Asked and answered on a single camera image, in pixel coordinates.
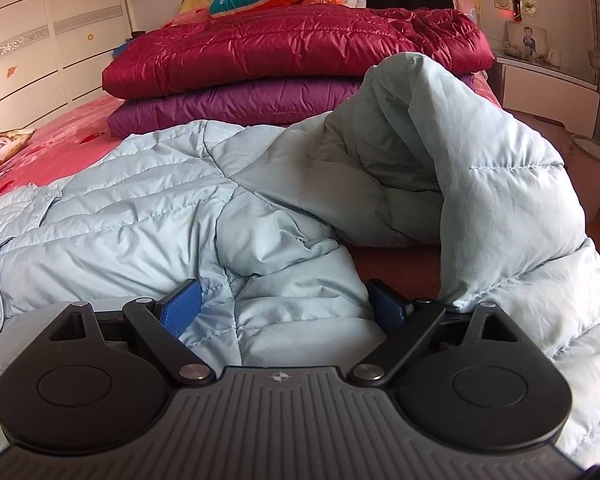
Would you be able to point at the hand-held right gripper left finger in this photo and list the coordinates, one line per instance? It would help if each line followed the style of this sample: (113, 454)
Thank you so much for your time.
(180, 310)

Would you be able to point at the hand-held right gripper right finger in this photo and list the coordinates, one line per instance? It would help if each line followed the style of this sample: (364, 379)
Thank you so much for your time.
(386, 310)

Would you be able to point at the light blue puffer jacket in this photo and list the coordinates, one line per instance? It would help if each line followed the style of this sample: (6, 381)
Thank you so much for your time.
(130, 210)

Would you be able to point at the pink heart print bedspread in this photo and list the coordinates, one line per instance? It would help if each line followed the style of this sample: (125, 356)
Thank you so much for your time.
(55, 150)

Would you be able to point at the purple puffer jacket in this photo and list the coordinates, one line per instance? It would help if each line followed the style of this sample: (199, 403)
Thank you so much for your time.
(230, 105)

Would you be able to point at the floral patterned pillow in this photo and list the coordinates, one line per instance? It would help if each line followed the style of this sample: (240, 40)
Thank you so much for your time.
(0, 150)

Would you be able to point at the pink waste bin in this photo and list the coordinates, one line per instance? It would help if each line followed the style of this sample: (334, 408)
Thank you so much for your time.
(592, 175)

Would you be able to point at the white nightstand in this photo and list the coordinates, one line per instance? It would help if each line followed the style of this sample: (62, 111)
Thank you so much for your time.
(545, 90)

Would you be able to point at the dark red puffer jacket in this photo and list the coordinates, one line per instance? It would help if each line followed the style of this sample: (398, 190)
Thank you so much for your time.
(280, 50)

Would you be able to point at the white wardrobe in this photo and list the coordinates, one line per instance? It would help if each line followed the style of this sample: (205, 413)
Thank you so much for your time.
(40, 45)

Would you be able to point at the white cup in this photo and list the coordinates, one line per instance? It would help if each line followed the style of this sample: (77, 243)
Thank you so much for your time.
(554, 57)

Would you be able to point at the framed photo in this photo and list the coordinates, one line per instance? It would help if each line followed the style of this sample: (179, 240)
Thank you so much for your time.
(527, 41)

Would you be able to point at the plug with red light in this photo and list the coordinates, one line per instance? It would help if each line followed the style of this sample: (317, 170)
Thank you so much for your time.
(517, 10)

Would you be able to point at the white wall socket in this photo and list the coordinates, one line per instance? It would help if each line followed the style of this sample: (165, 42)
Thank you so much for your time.
(531, 7)

